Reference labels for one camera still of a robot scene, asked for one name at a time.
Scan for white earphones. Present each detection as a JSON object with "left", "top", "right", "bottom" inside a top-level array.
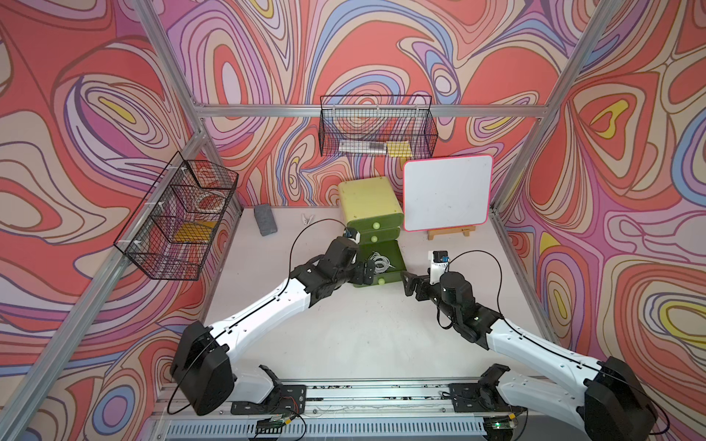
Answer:
[{"left": 370, "top": 252, "right": 395, "bottom": 275}]

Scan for green drawer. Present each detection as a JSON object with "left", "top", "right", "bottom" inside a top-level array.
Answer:
[
  {"left": 359, "top": 240, "right": 406, "bottom": 286},
  {"left": 347, "top": 212, "right": 404, "bottom": 234},
  {"left": 360, "top": 227, "right": 401, "bottom": 245}
]

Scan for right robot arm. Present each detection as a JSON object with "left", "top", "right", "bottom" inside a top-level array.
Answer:
[{"left": 402, "top": 271, "right": 657, "bottom": 440}]

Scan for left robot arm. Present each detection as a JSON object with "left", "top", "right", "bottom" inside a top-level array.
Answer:
[{"left": 170, "top": 236, "right": 375, "bottom": 415}]

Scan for yellow green drawer cabinet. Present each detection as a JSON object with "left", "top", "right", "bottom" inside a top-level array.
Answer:
[{"left": 338, "top": 176, "right": 404, "bottom": 223}]

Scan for wooden easel stand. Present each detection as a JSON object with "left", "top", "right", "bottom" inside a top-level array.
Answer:
[{"left": 427, "top": 225, "right": 476, "bottom": 241}]

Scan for white clip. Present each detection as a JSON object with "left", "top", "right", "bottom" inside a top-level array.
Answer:
[{"left": 302, "top": 213, "right": 315, "bottom": 226}]

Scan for pink framed whiteboard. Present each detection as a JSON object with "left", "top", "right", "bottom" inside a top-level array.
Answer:
[{"left": 403, "top": 154, "right": 494, "bottom": 232}]

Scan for grey sponge block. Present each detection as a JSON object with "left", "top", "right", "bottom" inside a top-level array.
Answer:
[{"left": 254, "top": 204, "right": 278, "bottom": 237}]

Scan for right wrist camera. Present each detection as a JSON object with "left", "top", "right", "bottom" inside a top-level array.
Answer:
[{"left": 428, "top": 251, "right": 450, "bottom": 285}]

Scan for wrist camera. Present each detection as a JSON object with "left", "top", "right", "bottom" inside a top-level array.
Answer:
[
  {"left": 344, "top": 227, "right": 361, "bottom": 244},
  {"left": 428, "top": 251, "right": 450, "bottom": 285}
]

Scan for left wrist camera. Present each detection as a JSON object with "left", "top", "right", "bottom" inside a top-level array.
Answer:
[{"left": 344, "top": 227, "right": 361, "bottom": 244}]

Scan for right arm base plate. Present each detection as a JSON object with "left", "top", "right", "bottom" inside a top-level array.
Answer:
[{"left": 441, "top": 382, "right": 527, "bottom": 415}]

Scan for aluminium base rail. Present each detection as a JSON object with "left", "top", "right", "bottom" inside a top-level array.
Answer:
[{"left": 141, "top": 379, "right": 589, "bottom": 440}]

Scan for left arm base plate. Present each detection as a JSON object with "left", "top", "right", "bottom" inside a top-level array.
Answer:
[{"left": 231, "top": 384, "right": 307, "bottom": 415}]

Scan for back black wire basket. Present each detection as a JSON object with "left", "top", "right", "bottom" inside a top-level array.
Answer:
[{"left": 318, "top": 92, "right": 439, "bottom": 160}]

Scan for black wire basket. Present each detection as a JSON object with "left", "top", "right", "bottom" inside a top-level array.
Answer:
[
  {"left": 113, "top": 153, "right": 239, "bottom": 281},
  {"left": 318, "top": 92, "right": 439, "bottom": 160}
]

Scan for left black wire basket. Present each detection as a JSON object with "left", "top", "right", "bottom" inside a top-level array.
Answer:
[{"left": 113, "top": 153, "right": 239, "bottom": 281}]

